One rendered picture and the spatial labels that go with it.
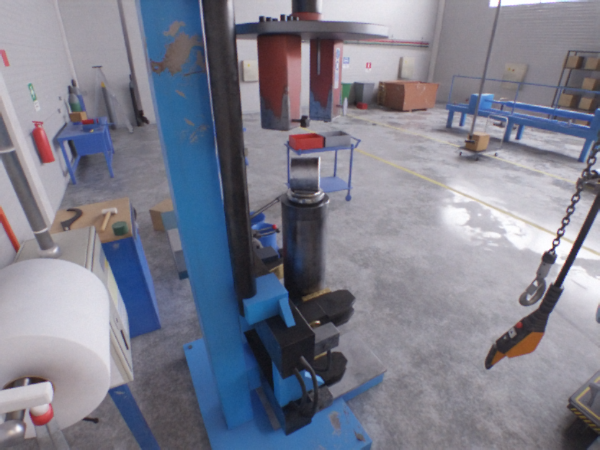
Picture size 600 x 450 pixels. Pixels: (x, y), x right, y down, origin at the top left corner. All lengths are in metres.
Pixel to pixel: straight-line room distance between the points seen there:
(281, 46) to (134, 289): 2.14
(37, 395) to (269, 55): 0.96
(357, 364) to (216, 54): 2.05
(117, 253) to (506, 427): 2.86
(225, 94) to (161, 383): 2.13
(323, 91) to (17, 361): 1.25
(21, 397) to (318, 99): 1.28
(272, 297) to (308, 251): 0.27
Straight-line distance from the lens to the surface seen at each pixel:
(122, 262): 2.56
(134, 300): 2.76
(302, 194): 1.33
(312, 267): 1.46
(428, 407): 2.49
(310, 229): 1.34
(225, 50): 0.96
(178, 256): 1.65
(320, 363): 1.88
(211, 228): 1.20
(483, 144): 8.09
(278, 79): 1.04
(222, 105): 0.97
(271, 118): 1.07
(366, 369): 2.37
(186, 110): 1.06
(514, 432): 2.63
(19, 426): 0.67
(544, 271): 1.19
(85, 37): 11.85
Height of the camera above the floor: 2.04
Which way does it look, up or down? 29 degrees down
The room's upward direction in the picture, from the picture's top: straight up
